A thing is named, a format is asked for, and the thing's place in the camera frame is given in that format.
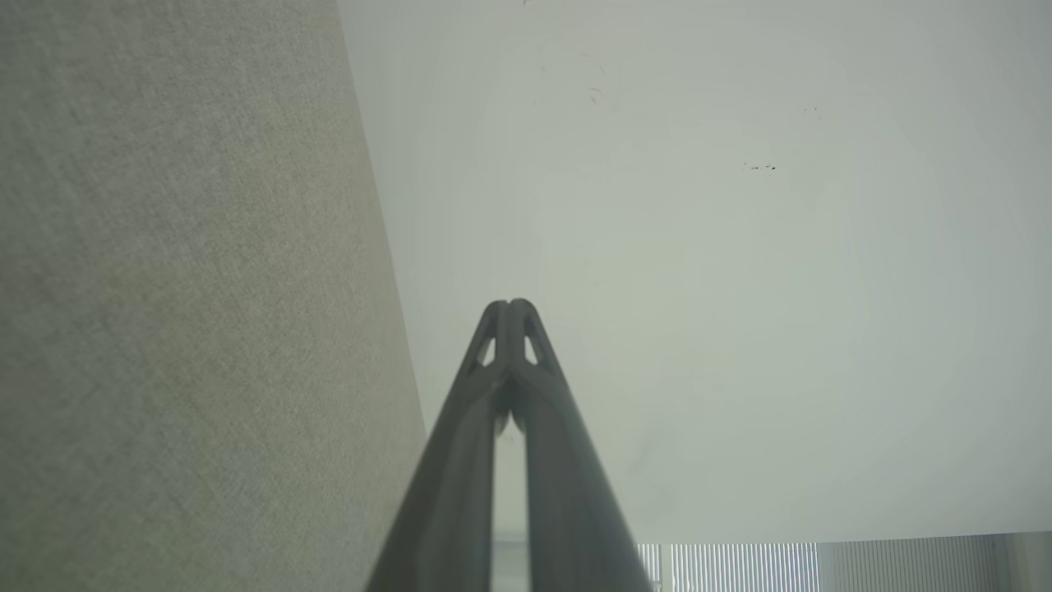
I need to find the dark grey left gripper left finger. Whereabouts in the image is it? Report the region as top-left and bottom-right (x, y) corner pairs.
(366, 299), (513, 592)

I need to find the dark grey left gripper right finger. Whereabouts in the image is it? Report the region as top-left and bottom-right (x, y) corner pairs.
(510, 298), (656, 592)

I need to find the white slatted panel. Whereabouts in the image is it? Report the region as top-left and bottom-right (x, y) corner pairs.
(637, 533), (1052, 592)

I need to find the grey fabric sofa seat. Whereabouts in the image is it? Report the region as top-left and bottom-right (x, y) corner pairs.
(0, 0), (428, 592)

